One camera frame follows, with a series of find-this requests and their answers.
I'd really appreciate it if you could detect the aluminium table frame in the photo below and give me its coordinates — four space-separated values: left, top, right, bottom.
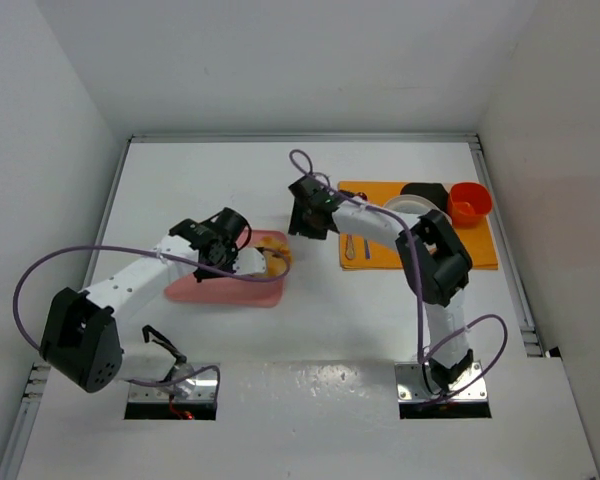
0 132 564 480

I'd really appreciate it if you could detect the pink plastic tray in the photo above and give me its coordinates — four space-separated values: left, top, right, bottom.
164 230 292 308

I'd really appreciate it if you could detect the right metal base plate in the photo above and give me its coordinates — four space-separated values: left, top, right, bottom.
394 361 488 404

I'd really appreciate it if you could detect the purple metallic spoon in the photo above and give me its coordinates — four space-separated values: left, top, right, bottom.
344 190 369 261

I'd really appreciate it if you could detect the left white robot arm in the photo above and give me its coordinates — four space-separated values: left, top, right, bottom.
40 208 266 394

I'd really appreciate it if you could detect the white plastic plate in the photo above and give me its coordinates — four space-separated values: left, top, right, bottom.
383 194 451 223

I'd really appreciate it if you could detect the orange placemat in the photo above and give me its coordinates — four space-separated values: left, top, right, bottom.
338 181 499 270

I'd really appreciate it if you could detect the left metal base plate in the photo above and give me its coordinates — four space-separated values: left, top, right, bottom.
128 364 218 405

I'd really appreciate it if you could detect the orange plastic cup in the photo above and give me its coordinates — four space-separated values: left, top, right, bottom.
447 182 493 228

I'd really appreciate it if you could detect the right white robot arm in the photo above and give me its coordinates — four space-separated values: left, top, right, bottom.
289 175 473 393

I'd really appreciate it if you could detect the metal base plate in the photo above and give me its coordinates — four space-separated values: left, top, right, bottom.
394 361 488 404
128 364 218 405

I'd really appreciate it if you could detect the golden knotted bread roll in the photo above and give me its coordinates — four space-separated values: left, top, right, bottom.
255 236 293 278

